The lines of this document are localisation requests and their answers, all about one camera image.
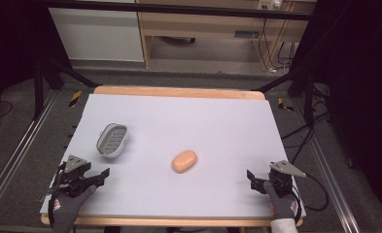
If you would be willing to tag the grey soap dish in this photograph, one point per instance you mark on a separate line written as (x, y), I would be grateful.
(112, 140)

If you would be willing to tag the wooden table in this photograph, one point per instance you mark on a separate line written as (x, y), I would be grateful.
(179, 92)

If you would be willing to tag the black frame crossbar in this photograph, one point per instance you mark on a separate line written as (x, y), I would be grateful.
(179, 8)

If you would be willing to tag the metal floor rail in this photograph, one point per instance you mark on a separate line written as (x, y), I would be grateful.
(20, 152)
(331, 181)

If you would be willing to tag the yellow black floor tape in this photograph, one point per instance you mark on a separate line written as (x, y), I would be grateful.
(75, 98)
(285, 105)

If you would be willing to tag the person's left hand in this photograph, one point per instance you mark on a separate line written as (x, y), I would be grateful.
(63, 210)

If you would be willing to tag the dark curtain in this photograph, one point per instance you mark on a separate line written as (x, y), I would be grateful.
(10, 48)
(363, 81)

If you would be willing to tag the white table cover board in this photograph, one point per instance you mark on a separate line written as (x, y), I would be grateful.
(195, 129)

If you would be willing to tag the wooden desk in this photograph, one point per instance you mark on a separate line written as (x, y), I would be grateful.
(204, 26)

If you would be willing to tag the person's right hand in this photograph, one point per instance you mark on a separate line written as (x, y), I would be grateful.
(284, 205)

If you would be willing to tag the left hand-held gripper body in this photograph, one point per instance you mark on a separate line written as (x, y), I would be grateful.
(75, 181)

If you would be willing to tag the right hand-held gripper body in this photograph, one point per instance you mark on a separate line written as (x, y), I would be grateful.
(282, 181)

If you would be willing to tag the white cabinet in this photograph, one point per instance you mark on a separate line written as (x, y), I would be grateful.
(97, 35)

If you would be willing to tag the black metal stand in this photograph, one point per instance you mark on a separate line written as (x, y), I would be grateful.
(308, 97)
(38, 90)

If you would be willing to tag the orange soap bar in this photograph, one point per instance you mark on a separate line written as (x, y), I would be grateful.
(184, 161)

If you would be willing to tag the white power strip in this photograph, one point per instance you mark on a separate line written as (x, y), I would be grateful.
(271, 4)

